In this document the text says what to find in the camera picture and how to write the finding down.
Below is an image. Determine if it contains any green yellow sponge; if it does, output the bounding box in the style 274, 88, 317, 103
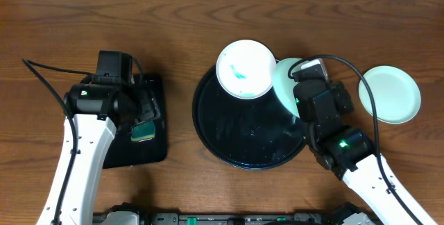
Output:
130, 122, 156, 142

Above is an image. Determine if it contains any mint plate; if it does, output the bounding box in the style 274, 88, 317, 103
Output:
272, 58, 300, 118
364, 65, 421, 124

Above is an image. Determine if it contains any mint plate front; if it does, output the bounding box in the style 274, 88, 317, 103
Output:
364, 65, 421, 124

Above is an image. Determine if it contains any white plate with stain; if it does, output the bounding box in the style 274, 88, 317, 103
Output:
216, 40, 276, 100

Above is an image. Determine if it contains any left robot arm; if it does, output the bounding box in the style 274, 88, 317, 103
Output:
37, 74, 167, 224

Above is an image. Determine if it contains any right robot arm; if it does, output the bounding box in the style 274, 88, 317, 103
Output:
293, 79, 435, 224

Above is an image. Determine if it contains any black rectangular tray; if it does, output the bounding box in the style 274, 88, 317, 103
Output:
103, 73, 168, 169

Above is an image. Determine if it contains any round black tray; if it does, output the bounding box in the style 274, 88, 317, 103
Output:
192, 67, 306, 170

